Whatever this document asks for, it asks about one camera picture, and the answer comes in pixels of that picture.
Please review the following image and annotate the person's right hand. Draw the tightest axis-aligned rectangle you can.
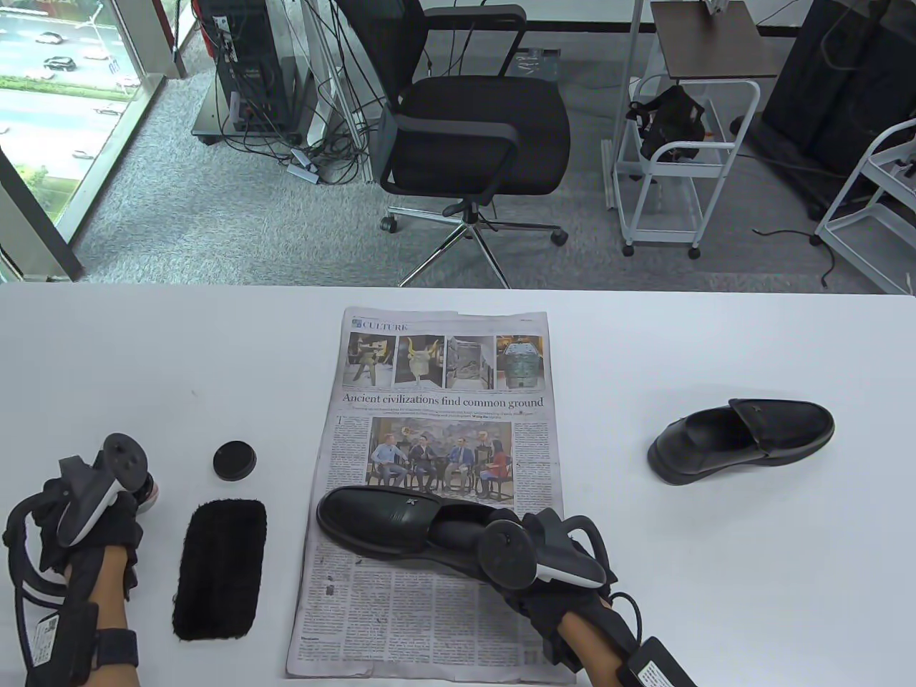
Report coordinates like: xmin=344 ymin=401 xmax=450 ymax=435
xmin=499 ymin=510 xmax=618 ymax=634

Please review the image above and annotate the black office chair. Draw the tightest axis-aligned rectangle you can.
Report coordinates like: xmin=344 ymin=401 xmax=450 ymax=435
xmin=335 ymin=0 xmax=572 ymax=289

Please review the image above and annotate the bundle of black cables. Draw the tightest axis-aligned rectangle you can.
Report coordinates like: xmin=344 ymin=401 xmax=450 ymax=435
xmin=215 ymin=0 xmax=401 ymax=187

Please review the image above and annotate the black loafer shoe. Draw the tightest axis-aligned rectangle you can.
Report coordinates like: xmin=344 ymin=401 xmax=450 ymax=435
xmin=316 ymin=486 xmax=530 ymax=582
xmin=647 ymin=398 xmax=836 ymax=485

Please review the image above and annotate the black shoe brush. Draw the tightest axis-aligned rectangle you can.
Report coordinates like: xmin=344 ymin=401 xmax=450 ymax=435
xmin=172 ymin=500 xmax=268 ymax=641

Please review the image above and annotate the person's left forearm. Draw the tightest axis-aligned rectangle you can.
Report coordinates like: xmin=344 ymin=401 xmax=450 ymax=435
xmin=25 ymin=551 xmax=141 ymax=687

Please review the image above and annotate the black right glove cable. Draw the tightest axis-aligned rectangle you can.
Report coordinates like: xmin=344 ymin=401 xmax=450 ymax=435
xmin=600 ymin=590 xmax=646 ymax=648

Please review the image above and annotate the person's left hand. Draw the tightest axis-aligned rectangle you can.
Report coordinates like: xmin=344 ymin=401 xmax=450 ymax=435
xmin=42 ymin=472 xmax=146 ymax=575

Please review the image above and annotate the large black cabinet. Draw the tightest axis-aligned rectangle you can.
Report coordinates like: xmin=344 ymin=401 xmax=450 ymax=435
xmin=759 ymin=0 xmax=916 ymax=180

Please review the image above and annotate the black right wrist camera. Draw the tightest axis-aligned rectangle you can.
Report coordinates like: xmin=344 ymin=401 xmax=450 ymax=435
xmin=617 ymin=635 xmax=701 ymax=687

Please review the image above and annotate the grey controller on right glove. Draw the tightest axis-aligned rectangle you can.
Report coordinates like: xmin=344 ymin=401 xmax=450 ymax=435
xmin=477 ymin=512 xmax=608 ymax=590

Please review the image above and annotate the brown top side table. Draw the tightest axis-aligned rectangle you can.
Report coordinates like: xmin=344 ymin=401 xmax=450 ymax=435
xmin=605 ymin=0 xmax=779 ymax=212

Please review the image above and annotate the person's right forearm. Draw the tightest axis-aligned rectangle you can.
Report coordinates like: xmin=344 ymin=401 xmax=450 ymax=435
xmin=544 ymin=608 xmax=648 ymax=687

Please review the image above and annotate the grey controller on glove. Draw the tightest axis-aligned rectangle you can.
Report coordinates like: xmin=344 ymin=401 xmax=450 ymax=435
xmin=56 ymin=433 xmax=150 ymax=549
xmin=477 ymin=512 xmax=608 ymax=590

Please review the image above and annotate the black computer tower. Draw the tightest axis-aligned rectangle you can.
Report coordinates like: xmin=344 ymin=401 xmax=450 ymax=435
xmin=192 ymin=0 xmax=310 ymax=147

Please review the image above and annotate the window pane with frame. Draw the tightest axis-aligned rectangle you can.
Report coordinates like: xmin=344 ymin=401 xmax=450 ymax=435
xmin=0 ymin=0 xmax=188 ymax=283

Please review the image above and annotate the black wrist strap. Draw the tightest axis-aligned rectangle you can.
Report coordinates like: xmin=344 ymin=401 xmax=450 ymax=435
xmin=89 ymin=628 xmax=139 ymax=671

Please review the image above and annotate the black headset in cart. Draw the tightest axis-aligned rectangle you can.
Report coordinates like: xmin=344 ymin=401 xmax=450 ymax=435
xmin=627 ymin=86 xmax=708 ymax=162

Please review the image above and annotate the printed newspaper sheet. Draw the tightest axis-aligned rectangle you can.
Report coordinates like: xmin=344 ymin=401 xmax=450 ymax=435
xmin=286 ymin=308 xmax=582 ymax=683

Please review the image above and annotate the white rolling cart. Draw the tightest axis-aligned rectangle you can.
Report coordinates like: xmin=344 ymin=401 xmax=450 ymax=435
xmin=814 ymin=119 xmax=916 ymax=296
xmin=613 ymin=74 xmax=761 ymax=260

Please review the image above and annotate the black floor cable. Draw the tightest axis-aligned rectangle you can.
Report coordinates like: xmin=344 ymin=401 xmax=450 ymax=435
xmin=751 ymin=212 xmax=839 ymax=288

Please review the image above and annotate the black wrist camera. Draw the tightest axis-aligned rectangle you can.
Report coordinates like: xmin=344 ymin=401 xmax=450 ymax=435
xmin=617 ymin=635 xmax=701 ymax=687
xmin=17 ymin=603 xmax=99 ymax=686

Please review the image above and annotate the grey controller on left glove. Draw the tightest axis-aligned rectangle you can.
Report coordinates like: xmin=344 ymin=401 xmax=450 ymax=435
xmin=56 ymin=433 xmax=150 ymax=549

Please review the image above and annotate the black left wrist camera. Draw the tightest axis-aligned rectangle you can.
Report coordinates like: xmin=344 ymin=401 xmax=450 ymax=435
xmin=17 ymin=603 xmax=99 ymax=686

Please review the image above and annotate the grey power strip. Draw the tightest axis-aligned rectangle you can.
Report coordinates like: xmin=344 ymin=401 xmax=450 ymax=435
xmin=286 ymin=147 xmax=323 ymax=187

